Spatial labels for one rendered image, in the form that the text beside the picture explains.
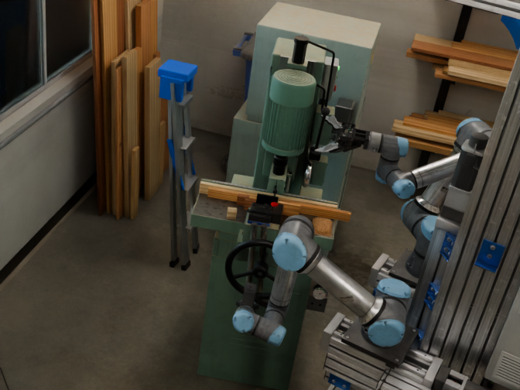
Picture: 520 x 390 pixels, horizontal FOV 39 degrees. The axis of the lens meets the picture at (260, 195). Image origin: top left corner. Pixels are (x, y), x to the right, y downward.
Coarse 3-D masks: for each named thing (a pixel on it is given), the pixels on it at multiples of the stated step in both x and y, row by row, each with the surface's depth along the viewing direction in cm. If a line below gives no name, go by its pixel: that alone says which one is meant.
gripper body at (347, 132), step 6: (342, 126) 280; (354, 126) 278; (342, 132) 278; (348, 132) 279; (354, 132) 278; (360, 132) 280; (366, 132) 278; (342, 138) 278; (348, 138) 277; (354, 138) 278; (360, 138) 280; (366, 138) 277; (342, 144) 282; (348, 144) 280; (360, 144) 282; (366, 144) 279
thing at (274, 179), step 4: (272, 164) 312; (272, 168) 309; (272, 176) 302; (276, 176) 303; (280, 176) 303; (284, 176) 304; (272, 180) 302; (276, 180) 302; (280, 180) 301; (284, 180) 301; (268, 184) 303; (272, 184) 303; (276, 184) 303; (280, 184) 302; (284, 184) 302; (268, 188) 304; (272, 188) 304; (280, 188) 303; (284, 188) 305; (272, 192) 305; (280, 192) 304
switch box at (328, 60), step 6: (330, 60) 312; (336, 60) 313; (324, 66) 308; (330, 66) 307; (336, 66) 307; (324, 72) 309; (336, 72) 308; (324, 78) 310; (324, 84) 312; (330, 84) 312; (330, 90) 313; (330, 96) 314
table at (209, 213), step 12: (204, 204) 309; (216, 204) 310; (228, 204) 311; (192, 216) 302; (204, 216) 301; (216, 216) 302; (240, 216) 305; (288, 216) 310; (312, 216) 312; (216, 228) 303; (228, 228) 303; (240, 228) 302; (240, 240) 295; (324, 240) 300
